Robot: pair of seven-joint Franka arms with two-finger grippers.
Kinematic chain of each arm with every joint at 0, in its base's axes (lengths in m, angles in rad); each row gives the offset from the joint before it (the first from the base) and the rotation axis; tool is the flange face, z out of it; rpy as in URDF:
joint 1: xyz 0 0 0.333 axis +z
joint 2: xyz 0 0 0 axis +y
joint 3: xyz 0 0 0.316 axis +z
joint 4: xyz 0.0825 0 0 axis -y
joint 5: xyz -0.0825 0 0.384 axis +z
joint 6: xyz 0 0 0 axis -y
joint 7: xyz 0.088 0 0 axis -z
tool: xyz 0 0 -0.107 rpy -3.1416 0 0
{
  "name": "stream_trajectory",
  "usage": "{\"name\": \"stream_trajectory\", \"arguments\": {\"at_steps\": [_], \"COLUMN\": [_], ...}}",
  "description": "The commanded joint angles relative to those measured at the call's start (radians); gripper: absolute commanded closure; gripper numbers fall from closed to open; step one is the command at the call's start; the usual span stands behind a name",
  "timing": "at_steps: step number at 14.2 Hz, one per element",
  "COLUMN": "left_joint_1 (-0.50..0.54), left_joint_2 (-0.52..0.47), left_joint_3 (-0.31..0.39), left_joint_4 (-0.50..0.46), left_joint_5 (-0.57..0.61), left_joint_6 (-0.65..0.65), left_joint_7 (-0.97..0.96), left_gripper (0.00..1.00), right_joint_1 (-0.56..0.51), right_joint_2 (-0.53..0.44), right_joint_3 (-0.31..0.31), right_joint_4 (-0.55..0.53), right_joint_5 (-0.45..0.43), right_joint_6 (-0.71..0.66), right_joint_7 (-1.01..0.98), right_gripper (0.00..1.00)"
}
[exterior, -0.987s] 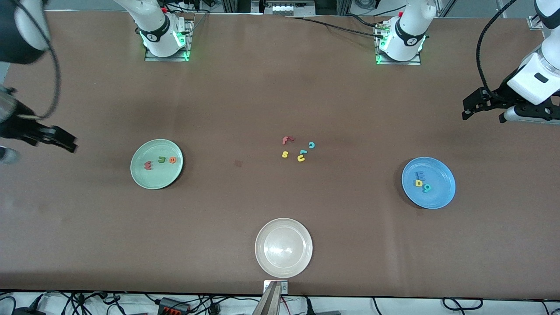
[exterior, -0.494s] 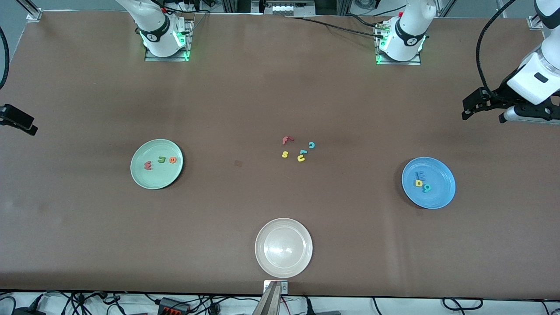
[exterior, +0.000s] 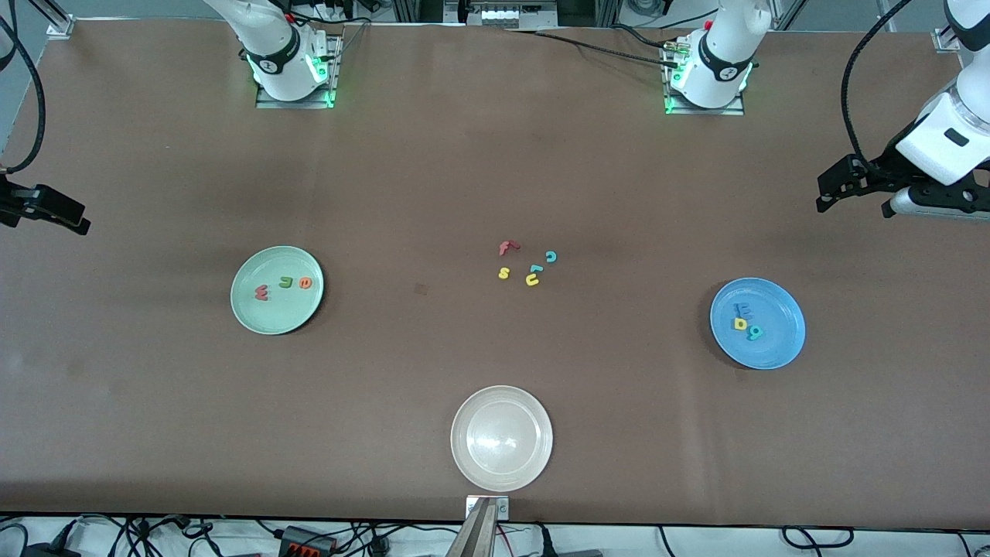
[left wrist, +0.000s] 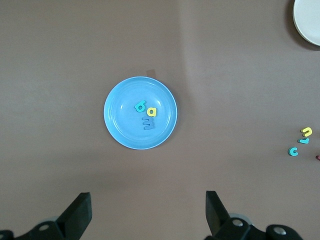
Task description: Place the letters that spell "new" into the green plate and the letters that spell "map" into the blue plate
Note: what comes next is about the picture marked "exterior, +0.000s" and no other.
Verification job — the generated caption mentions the black power strip red switches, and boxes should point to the black power strip red switches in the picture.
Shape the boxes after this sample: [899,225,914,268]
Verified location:
[278,525,339,557]

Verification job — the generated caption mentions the long black table cable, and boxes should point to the long black table cable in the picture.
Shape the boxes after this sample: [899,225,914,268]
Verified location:
[503,28,683,69]

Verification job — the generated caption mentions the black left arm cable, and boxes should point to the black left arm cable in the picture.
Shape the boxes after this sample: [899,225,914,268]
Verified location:
[841,0,913,159]

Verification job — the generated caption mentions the pale green plate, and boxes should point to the pale green plate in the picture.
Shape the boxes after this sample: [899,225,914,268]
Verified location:
[230,245,325,336]

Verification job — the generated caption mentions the short black table cable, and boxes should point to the short black table cable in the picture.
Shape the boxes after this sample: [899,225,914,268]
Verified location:
[611,22,681,49]

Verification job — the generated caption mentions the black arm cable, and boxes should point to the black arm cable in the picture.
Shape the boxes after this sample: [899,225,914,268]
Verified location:
[0,12,46,175]
[841,0,913,159]

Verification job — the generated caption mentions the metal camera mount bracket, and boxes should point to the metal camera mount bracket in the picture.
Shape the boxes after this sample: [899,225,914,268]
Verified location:
[445,495,511,557]

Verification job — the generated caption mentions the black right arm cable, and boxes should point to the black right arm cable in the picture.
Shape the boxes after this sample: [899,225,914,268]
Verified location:
[0,12,46,175]

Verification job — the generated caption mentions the grey power strip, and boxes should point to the grey power strip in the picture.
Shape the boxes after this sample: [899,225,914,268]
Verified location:
[460,0,558,30]

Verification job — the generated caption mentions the black looped floor cable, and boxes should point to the black looped floor cable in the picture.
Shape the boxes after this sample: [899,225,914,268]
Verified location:
[781,526,855,552]

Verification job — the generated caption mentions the beige plate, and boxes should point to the beige plate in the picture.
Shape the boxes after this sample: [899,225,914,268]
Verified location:
[450,385,555,493]

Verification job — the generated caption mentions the black tangled floor cable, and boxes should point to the black tangled floor cable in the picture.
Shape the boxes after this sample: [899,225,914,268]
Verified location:
[77,514,225,557]

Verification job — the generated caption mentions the blue plate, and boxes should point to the blue plate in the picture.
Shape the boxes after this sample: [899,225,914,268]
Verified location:
[709,277,807,371]

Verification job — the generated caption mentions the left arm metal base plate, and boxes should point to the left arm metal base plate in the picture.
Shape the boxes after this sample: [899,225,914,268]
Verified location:
[663,35,747,117]

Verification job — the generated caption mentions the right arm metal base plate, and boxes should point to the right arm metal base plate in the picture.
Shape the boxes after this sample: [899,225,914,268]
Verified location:
[255,35,343,109]

